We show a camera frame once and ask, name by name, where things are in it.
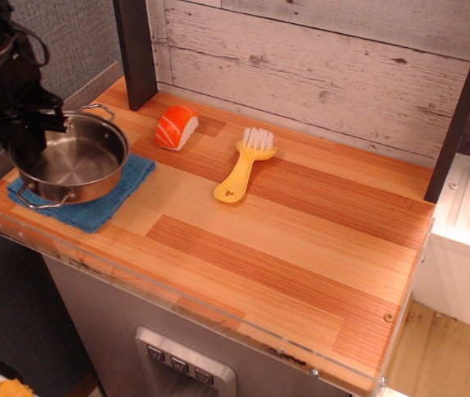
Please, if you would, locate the grey toy fridge cabinet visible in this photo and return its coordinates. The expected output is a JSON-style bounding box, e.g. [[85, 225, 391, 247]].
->
[[44, 256, 346, 396]]

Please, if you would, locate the dark grey left post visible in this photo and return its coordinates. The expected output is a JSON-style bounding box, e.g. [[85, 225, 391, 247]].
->
[[113, 0, 158, 111]]

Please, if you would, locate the salmon sushi toy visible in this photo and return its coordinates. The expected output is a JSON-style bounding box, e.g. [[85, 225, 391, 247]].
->
[[155, 105, 199, 151]]

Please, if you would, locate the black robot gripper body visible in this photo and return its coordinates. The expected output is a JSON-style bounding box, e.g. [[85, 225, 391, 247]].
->
[[0, 1, 67, 132]]

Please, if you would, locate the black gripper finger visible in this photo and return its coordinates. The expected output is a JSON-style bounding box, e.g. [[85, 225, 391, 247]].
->
[[0, 120, 46, 168]]

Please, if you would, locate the dark grey right post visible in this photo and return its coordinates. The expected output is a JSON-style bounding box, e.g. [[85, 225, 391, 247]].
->
[[424, 68, 470, 203]]

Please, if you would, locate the black cable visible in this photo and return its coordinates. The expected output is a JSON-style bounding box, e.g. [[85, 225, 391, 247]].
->
[[0, 20, 50, 69]]

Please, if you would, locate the dark grey post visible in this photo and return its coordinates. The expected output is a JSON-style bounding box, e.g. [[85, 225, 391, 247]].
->
[[424, 68, 470, 203], [113, 0, 158, 111]]

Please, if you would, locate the stainless steel pot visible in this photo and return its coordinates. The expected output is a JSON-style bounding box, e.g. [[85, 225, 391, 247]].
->
[[7, 103, 129, 209]]

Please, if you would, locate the yellow object bottom left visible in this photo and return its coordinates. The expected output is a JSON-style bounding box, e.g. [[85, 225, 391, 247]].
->
[[0, 379, 35, 397]]

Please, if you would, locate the yellow dish brush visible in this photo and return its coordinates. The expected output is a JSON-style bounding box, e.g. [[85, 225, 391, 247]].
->
[[213, 127, 276, 203]]

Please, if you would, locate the silver dispenser panel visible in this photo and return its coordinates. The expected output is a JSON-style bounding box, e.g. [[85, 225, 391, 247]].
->
[[135, 327, 237, 397]]

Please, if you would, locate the clear acrylic edge guard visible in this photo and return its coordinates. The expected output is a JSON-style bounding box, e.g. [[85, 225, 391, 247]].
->
[[0, 195, 434, 396]]

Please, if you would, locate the white toy sink unit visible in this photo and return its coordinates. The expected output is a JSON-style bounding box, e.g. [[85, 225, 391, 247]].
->
[[412, 155, 470, 324]]

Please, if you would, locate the blue folded cloth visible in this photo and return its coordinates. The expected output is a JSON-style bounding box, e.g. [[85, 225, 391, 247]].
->
[[7, 153, 157, 234]]

